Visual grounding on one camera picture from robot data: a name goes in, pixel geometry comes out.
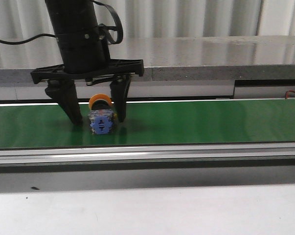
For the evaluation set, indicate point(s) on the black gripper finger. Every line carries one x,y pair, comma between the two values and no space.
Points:
119,93
64,93

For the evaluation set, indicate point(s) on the orange push button switch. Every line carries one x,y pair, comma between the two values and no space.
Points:
101,114

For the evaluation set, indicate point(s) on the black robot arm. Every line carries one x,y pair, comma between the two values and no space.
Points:
84,48

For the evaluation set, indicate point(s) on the white pleated curtain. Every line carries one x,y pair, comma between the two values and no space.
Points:
23,19

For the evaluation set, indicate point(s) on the grey speckled stone counter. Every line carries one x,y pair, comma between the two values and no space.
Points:
181,59

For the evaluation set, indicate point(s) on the green conveyor belt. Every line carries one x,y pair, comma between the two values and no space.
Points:
185,122

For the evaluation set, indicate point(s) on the silver conveyor side rail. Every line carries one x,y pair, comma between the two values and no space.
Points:
149,153

